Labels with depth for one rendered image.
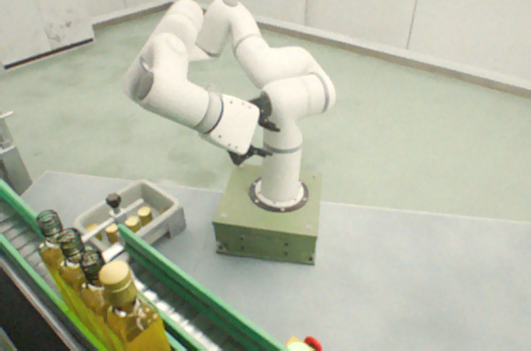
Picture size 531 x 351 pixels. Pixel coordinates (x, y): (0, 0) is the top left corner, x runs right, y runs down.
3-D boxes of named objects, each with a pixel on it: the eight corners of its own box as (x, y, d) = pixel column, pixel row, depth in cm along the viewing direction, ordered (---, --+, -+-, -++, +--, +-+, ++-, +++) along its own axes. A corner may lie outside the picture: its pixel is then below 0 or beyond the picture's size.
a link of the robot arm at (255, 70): (233, 67, 99) (287, 59, 106) (274, 133, 86) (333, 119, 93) (237, 35, 92) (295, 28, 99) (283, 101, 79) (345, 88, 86)
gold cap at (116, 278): (101, 294, 46) (92, 271, 44) (127, 276, 48) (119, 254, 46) (117, 312, 44) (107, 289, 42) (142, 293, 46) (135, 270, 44)
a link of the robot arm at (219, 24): (250, 74, 104) (230, 43, 111) (277, 31, 97) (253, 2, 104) (207, 64, 94) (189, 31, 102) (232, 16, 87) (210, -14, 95)
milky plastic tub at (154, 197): (79, 244, 99) (68, 220, 94) (147, 198, 114) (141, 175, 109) (118, 280, 90) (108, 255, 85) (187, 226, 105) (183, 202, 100)
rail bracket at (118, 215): (78, 267, 78) (58, 223, 70) (143, 220, 88) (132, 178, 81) (85, 274, 76) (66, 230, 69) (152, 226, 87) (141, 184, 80)
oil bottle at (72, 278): (91, 340, 65) (49, 260, 53) (118, 317, 69) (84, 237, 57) (110, 360, 63) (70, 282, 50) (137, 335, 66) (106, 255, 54)
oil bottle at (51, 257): (72, 321, 68) (29, 241, 56) (99, 299, 72) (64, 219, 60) (90, 339, 65) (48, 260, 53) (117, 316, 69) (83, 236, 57)
